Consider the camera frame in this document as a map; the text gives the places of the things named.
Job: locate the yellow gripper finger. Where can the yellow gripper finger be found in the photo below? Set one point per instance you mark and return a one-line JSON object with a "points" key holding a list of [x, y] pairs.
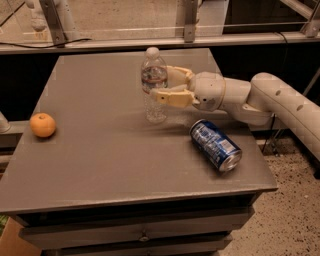
{"points": [[178, 96], [178, 76]]}

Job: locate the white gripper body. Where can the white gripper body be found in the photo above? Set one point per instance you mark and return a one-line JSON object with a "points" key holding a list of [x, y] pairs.
{"points": [[208, 90]]}

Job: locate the clear plastic water bottle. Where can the clear plastic water bottle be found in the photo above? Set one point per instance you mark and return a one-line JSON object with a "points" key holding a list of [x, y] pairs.
{"points": [[153, 76]]}

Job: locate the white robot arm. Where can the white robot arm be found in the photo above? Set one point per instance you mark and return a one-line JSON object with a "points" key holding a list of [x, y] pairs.
{"points": [[252, 102]]}

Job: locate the blue soda can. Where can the blue soda can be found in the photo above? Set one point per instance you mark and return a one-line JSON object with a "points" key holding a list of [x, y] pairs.
{"points": [[218, 148]]}

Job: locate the grey drawer cabinet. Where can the grey drawer cabinet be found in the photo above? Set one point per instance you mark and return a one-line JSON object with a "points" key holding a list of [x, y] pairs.
{"points": [[107, 176]]}

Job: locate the orange fruit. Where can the orange fruit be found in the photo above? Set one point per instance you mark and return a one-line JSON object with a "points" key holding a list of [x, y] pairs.
{"points": [[42, 125]]}

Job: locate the metal drawer knob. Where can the metal drawer knob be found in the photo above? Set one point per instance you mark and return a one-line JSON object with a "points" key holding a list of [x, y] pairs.
{"points": [[144, 238]]}

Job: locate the cardboard box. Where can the cardboard box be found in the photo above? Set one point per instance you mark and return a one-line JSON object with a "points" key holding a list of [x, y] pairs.
{"points": [[12, 245]]}

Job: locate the grey metal bracket centre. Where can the grey metal bracket centre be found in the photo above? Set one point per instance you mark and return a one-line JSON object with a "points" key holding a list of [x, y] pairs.
{"points": [[191, 8]]}

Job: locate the grey metal bracket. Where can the grey metal bracket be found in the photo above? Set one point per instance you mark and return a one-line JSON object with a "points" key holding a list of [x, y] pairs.
{"points": [[53, 21], [191, 8]]}

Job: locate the grey metal bracket left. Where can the grey metal bracket left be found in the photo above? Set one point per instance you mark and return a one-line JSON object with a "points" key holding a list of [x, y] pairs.
{"points": [[53, 21]]}

